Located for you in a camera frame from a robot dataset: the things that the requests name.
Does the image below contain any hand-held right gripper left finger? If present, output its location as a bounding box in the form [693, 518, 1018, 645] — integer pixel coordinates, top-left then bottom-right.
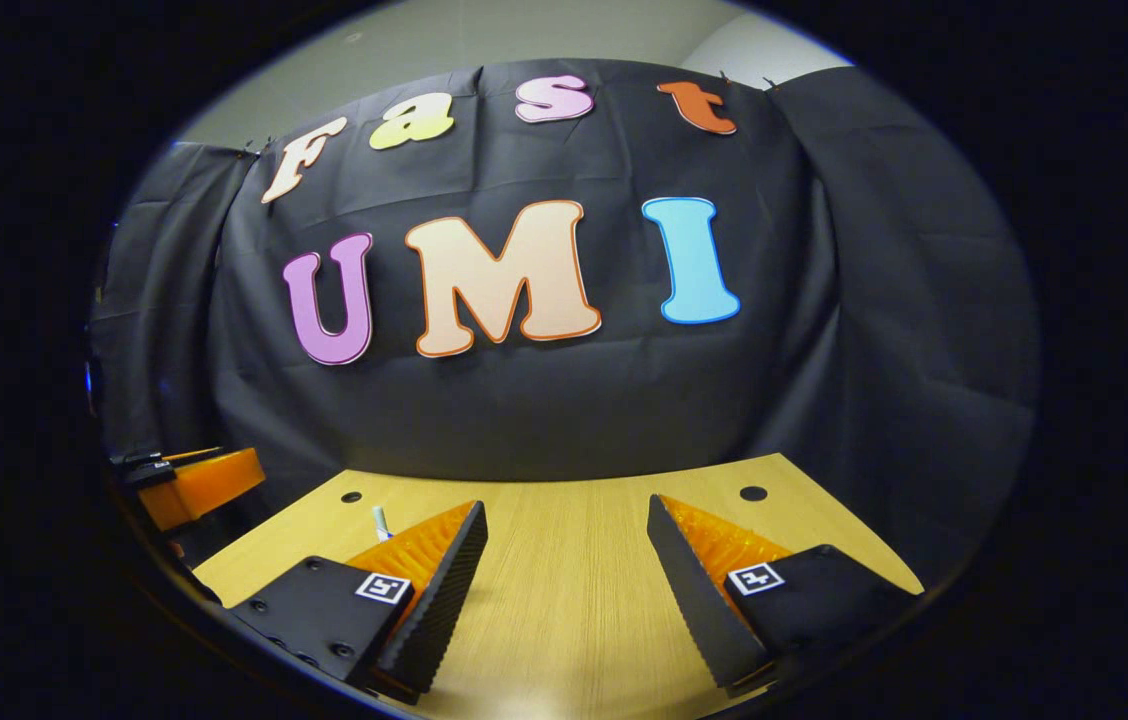
[229, 500, 488, 706]

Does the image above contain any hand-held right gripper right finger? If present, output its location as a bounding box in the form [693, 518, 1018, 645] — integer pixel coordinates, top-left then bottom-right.
[646, 493, 925, 699]

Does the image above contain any black backdrop cloth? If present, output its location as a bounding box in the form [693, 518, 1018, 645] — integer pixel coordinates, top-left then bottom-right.
[89, 58, 1040, 591]

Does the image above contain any wooden desktop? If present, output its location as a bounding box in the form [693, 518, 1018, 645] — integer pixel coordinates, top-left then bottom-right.
[192, 453, 925, 720]

